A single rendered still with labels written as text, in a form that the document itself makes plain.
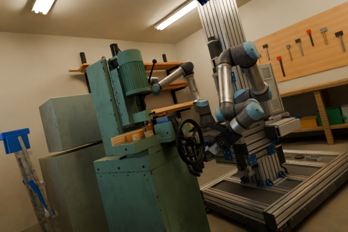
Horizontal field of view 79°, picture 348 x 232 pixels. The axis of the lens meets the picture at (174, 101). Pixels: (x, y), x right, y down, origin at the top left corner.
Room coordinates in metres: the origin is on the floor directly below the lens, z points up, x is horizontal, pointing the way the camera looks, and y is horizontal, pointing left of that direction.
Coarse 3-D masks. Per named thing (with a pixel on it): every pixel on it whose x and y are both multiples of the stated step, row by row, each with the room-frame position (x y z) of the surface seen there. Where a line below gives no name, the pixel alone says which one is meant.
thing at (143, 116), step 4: (140, 112) 1.49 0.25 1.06; (144, 112) 1.47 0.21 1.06; (148, 112) 1.50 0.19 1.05; (132, 116) 1.55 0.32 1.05; (136, 116) 1.52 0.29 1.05; (140, 116) 1.50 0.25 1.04; (144, 116) 1.47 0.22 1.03; (148, 116) 1.49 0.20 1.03; (152, 116) 1.52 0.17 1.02; (136, 120) 1.53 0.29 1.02; (140, 120) 1.50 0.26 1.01; (144, 120) 1.48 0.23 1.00
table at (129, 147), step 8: (184, 128) 1.60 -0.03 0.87; (144, 136) 1.43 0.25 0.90; (152, 136) 1.32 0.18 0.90; (160, 136) 1.37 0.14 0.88; (120, 144) 1.28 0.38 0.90; (128, 144) 1.22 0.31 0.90; (136, 144) 1.20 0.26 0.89; (144, 144) 1.25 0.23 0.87; (152, 144) 1.30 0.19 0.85; (112, 152) 1.31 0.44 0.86; (120, 152) 1.27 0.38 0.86; (128, 152) 1.22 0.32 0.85; (136, 152) 1.19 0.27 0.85
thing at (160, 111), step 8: (80, 56) 3.69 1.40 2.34; (88, 64) 3.22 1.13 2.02; (144, 64) 4.02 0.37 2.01; (152, 64) 4.16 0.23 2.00; (160, 64) 4.32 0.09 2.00; (168, 64) 4.51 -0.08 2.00; (176, 64) 4.71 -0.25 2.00; (168, 72) 5.08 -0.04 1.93; (88, 80) 3.65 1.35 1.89; (88, 88) 3.68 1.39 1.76; (168, 88) 4.47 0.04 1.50; (176, 88) 4.88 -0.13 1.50; (184, 88) 4.84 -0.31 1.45; (176, 104) 4.49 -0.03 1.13; (184, 104) 4.68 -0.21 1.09; (192, 104) 4.92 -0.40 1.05; (160, 112) 4.10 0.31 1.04; (168, 112) 4.24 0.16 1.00
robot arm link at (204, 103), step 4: (200, 100) 2.07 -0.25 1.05; (204, 100) 2.01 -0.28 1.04; (196, 104) 2.05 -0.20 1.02; (200, 104) 2.00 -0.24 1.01; (204, 104) 1.99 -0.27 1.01; (208, 104) 2.02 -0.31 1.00; (196, 108) 2.10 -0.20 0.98; (200, 108) 2.00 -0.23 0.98; (204, 108) 1.99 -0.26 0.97; (208, 108) 2.00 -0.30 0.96; (200, 112) 2.01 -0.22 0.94; (204, 112) 1.99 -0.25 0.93; (208, 112) 2.00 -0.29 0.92
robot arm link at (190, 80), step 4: (192, 72) 2.14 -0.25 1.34; (184, 76) 2.15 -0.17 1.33; (188, 76) 2.14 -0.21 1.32; (192, 76) 2.15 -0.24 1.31; (188, 80) 2.15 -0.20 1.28; (192, 80) 2.14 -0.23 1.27; (188, 84) 2.16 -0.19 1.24; (192, 84) 2.14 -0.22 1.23; (196, 84) 2.17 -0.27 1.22; (192, 88) 2.15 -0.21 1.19; (196, 88) 2.15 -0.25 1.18; (192, 92) 2.15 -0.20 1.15; (196, 92) 2.14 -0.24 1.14; (192, 96) 2.18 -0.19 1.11; (196, 96) 2.14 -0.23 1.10; (200, 96) 2.16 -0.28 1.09; (196, 100) 2.14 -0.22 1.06
